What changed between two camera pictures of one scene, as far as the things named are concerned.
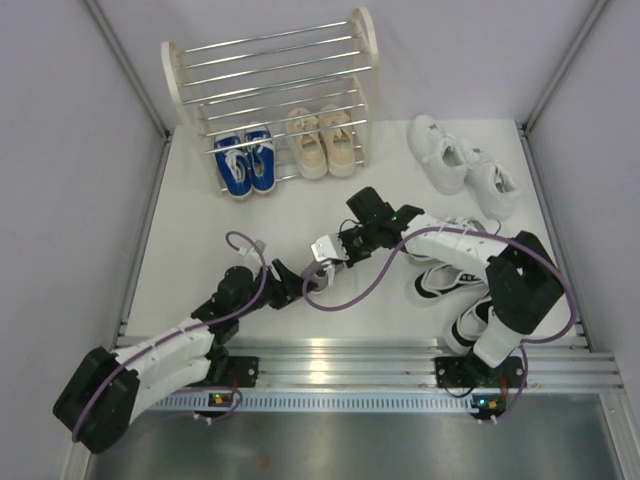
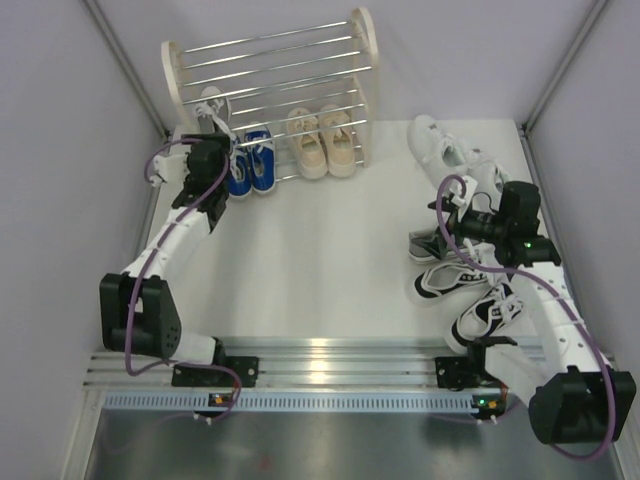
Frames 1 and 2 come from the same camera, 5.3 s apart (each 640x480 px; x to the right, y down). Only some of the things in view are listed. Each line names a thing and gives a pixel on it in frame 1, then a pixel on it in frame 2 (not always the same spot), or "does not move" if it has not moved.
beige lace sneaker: [338, 136] does not move
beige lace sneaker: [304, 134] does not move
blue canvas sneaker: [234, 166] does not move
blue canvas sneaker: [262, 159] does not move
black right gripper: [352, 260] to [437, 245]
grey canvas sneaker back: [319, 278] to [219, 105]
